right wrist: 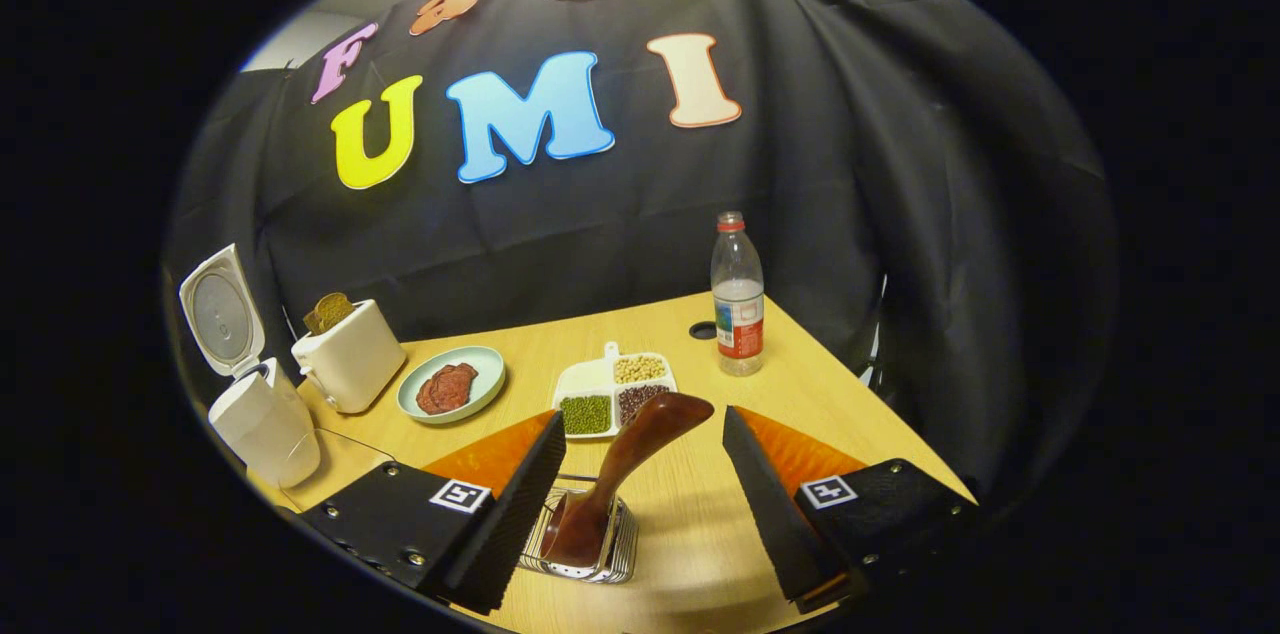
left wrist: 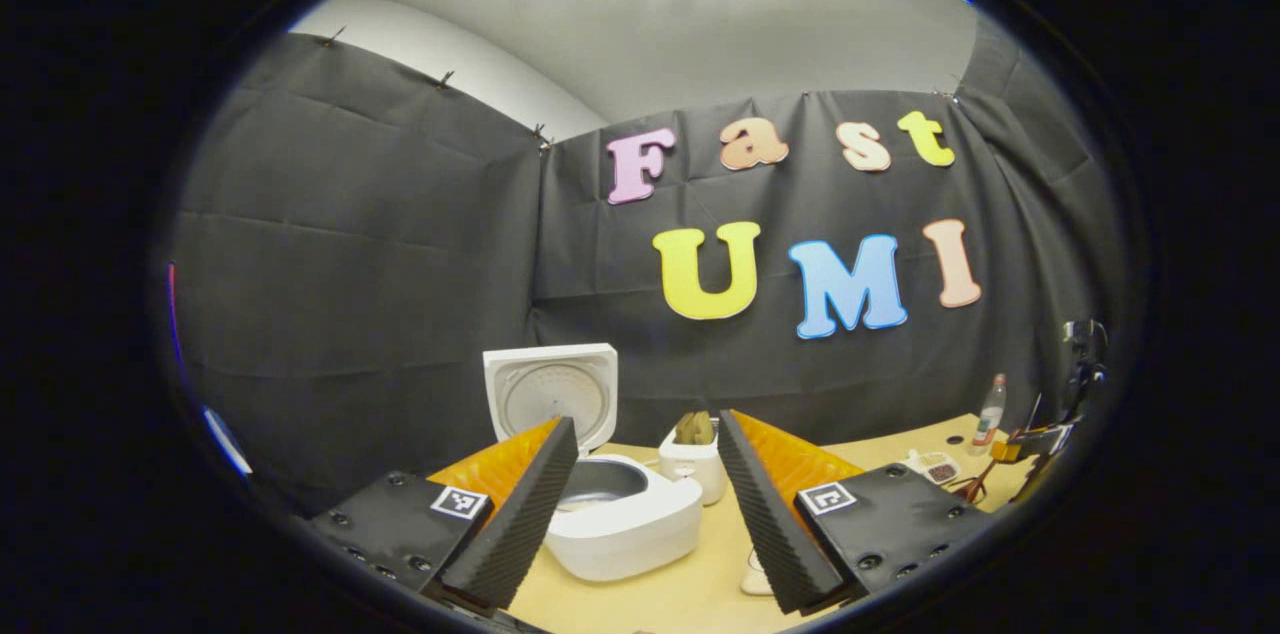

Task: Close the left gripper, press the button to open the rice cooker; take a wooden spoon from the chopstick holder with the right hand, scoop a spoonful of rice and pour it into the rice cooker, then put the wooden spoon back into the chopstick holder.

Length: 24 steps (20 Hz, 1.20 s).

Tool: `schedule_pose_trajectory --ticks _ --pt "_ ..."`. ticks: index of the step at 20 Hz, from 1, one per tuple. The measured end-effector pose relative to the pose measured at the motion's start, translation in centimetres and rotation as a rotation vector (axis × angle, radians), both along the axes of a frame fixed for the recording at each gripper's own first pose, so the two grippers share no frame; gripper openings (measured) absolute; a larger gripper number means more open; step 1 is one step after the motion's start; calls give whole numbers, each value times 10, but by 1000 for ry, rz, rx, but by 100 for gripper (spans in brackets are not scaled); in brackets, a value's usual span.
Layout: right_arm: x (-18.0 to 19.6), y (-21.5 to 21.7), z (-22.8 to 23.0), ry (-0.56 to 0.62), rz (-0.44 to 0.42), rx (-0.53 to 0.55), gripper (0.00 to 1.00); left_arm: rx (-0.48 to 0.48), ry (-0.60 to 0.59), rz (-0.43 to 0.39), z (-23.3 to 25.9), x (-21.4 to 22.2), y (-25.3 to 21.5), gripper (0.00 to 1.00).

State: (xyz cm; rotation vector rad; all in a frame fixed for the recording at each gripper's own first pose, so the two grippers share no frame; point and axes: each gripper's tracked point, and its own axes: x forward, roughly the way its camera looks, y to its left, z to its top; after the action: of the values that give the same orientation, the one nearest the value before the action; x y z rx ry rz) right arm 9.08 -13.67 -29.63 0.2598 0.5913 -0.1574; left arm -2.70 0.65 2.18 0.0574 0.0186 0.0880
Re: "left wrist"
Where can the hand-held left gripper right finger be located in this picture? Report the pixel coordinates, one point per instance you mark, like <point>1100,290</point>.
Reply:
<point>770,514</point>

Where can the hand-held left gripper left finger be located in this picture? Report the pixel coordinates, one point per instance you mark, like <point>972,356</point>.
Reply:
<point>520,524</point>

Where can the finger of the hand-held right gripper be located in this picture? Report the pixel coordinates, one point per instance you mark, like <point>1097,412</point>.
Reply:
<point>1035,442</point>

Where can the brown wooden spoon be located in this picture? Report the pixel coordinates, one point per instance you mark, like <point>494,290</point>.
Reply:
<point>982,476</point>

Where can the white rice cooker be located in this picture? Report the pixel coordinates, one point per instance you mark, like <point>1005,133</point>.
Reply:
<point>640,534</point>

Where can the clear plastic bottle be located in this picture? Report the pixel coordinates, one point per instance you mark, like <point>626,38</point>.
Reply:
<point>988,419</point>

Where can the white toaster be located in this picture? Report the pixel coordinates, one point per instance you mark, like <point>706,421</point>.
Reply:
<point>700,474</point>

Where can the white divided grain dish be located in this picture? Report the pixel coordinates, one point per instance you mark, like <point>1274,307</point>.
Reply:
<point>935,467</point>

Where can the brown bread slice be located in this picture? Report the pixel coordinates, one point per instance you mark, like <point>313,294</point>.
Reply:
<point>686,428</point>
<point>705,427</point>

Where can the black backdrop cloth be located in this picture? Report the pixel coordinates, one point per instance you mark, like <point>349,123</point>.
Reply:
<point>400,264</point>

